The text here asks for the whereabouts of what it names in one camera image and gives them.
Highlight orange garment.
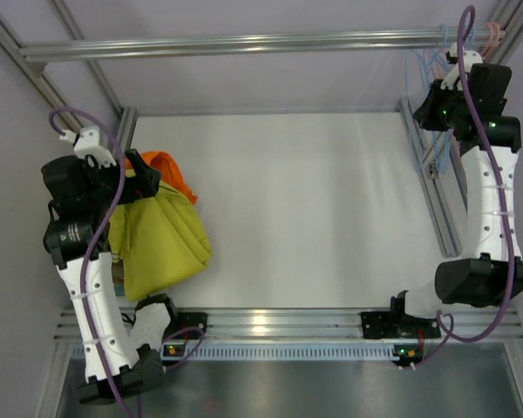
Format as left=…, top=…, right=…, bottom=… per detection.
left=127, top=151, right=198, bottom=209

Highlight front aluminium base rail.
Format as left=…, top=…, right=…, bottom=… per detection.
left=53, top=308, right=523, bottom=342

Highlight slotted grey cable duct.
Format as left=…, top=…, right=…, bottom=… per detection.
left=69, top=341, right=424, bottom=363

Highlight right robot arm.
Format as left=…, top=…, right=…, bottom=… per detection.
left=399, top=64, right=523, bottom=318

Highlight teal laundry basket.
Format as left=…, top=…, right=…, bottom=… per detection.
left=113, top=281, right=126, bottom=297

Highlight yellow-green trousers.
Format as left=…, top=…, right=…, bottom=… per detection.
left=109, top=181, right=213, bottom=301

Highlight light blue wire hanger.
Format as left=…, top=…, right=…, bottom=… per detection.
left=403, top=24, right=451, bottom=172

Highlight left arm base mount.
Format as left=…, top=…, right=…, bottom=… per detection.
left=163, top=311, right=208, bottom=340

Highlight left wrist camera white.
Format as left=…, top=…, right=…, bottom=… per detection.
left=59, top=125, right=117, bottom=168

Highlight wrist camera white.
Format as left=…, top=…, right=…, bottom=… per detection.
left=442, top=42, right=484, bottom=88
left=59, top=125, right=117, bottom=168

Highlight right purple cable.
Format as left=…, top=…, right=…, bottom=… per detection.
left=418, top=3, right=522, bottom=371

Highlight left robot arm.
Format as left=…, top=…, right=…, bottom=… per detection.
left=41, top=149, right=178, bottom=404

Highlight purple cable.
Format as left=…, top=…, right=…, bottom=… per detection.
left=418, top=3, right=522, bottom=371
left=48, top=107, right=206, bottom=418

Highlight top aluminium hanging rail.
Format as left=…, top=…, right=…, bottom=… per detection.
left=17, top=25, right=506, bottom=60

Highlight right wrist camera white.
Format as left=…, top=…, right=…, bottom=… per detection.
left=442, top=42, right=484, bottom=88

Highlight pink spare hangers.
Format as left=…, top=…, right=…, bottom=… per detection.
left=423, top=22, right=503, bottom=78

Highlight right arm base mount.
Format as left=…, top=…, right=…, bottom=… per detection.
left=360, top=311, right=441, bottom=340

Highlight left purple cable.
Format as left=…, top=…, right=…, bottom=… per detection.
left=48, top=107, right=206, bottom=418

